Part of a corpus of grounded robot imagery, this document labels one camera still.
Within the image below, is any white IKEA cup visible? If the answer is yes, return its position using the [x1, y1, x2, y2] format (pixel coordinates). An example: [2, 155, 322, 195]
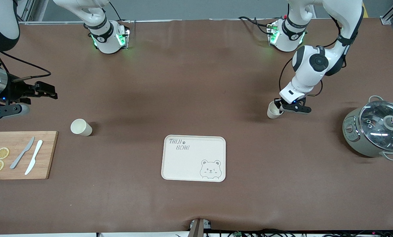
[70, 119, 93, 136]
[267, 100, 284, 119]

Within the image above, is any cream bear print tray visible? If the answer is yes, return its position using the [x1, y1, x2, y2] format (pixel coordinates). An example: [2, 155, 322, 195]
[161, 135, 226, 182]

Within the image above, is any white plastic knife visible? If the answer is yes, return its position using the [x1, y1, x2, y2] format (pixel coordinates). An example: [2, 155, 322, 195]
[25, 140, 43, 175]

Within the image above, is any grey plastic knife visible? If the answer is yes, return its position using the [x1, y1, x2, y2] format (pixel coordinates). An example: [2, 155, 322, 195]
[10, 137, 35, 170]

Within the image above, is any grey-green cooking pot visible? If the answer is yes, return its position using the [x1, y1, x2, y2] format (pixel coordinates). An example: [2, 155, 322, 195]
[342, 95, 393, 161]

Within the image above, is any wooden cutting board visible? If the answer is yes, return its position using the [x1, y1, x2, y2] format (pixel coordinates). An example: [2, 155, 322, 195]
[0, 131, 59, 180]

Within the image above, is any brown table cover mat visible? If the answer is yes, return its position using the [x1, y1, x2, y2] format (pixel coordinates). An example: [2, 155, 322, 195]
[0, 18, 393, 235]

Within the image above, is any glass pot lid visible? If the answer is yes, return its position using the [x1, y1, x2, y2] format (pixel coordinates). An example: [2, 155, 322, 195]
[359, 100, 393, 152]

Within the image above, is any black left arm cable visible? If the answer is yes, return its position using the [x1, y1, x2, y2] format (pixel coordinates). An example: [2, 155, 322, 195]
[279, 13, 348, 98]

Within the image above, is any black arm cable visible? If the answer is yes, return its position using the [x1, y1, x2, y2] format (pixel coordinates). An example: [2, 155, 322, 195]
[279, 13, 348, 98]
[0, 51, 51, 81]

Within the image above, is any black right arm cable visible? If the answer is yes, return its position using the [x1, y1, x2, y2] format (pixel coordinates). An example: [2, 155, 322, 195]
[0, 51, 51, 81]

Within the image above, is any black left base cable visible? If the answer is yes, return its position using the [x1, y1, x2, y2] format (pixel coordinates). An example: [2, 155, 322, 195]
[238, 16, 273, 35]

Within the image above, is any black base cable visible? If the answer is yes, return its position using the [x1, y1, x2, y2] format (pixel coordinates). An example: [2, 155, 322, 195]
[109, 2, 123, 22]
[238, 16, 273, 35]

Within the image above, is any black right base cable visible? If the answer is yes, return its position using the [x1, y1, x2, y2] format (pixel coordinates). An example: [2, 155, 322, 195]
[109, 2, 123, 22]

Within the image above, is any grey metal table bracket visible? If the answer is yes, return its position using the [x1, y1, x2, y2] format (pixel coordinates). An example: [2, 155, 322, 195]
[189, 218, 212, 237]

